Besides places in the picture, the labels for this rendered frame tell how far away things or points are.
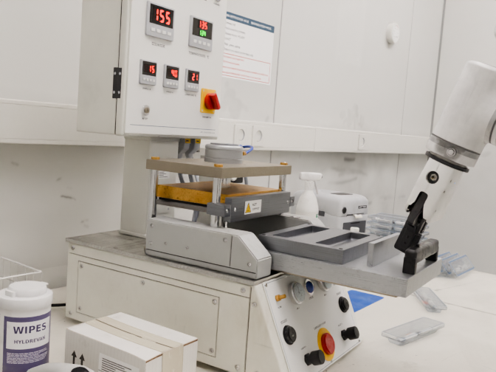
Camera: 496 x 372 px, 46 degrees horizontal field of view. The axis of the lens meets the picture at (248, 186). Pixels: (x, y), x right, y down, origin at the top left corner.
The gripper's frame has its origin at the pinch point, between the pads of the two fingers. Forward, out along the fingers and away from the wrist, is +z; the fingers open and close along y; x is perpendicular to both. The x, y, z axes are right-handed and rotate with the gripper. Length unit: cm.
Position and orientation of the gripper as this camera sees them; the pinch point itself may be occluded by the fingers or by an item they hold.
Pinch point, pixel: (407, 240)
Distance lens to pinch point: 104.8
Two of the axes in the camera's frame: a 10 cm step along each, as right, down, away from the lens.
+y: 5.3, -0.5, 8.5
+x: -7.7, -4.5, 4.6
